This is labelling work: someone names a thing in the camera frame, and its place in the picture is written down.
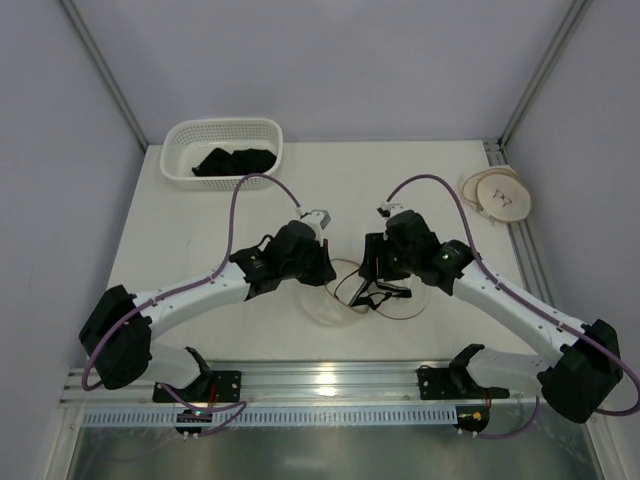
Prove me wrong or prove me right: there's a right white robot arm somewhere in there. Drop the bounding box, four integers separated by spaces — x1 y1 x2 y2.
360 204 623 423

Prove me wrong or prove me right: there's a left aluminium frame post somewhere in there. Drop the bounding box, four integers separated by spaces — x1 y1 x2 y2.
56 0 149 152

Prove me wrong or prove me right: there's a left controller board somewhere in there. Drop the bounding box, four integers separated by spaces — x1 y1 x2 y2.
173 409 213 437

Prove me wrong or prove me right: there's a slotted grey cable duct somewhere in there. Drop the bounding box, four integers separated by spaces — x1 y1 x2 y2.
82 405 457 428

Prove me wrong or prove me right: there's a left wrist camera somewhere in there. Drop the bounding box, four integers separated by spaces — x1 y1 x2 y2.
297 209 331 239

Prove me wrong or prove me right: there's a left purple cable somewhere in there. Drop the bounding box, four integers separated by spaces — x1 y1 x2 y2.
81 173 306 446

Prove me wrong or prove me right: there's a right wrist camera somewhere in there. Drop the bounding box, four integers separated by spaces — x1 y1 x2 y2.
377 201 405 221

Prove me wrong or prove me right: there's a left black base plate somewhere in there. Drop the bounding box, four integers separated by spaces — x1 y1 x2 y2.
152 369 242 404

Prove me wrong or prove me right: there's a right aluminium frame post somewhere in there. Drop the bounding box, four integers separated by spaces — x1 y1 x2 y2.
497 0 593 150

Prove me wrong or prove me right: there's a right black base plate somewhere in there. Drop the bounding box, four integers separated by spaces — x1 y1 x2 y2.
416 365 510 400

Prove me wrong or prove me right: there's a controller board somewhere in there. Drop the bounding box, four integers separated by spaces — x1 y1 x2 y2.
454 409 490 437
173 409 213 437

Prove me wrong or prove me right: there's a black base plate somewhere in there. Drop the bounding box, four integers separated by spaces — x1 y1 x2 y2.
416 365 510 400
152 369 242 404

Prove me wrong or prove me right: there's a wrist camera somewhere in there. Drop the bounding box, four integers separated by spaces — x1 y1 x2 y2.
297 209 331 239
377 201 405 221

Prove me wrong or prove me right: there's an aluminium frame post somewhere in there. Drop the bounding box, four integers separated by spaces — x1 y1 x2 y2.
497 0 593 150
56 0 149 152

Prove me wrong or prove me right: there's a white plastic basket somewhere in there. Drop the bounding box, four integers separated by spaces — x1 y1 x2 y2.
159 118 284 191

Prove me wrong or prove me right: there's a right aluminium side rail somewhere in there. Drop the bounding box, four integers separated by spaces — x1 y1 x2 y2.
482 139 576 361

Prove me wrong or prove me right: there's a right controller board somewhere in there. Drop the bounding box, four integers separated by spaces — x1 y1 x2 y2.
454 409 490 437

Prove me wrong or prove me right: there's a black bra in basket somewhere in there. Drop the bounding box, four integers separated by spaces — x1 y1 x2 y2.
191 148 277 177

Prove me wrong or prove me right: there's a purple cable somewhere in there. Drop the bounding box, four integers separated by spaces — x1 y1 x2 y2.
81 173 306 446
387 173 640 441

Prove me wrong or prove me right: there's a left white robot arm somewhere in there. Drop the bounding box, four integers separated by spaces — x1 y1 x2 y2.
79 220 336 400

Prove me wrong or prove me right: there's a white mesh laundry bag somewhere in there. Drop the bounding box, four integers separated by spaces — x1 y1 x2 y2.
296 258 432 327

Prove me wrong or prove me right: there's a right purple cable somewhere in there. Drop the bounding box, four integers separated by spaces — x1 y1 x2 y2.
387 173 640 441

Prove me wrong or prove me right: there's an aluminium front rail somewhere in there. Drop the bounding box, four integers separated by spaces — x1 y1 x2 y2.
58 360 609 409

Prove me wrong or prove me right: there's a white bra with black straps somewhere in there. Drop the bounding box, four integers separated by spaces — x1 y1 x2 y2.
331 269 412 313

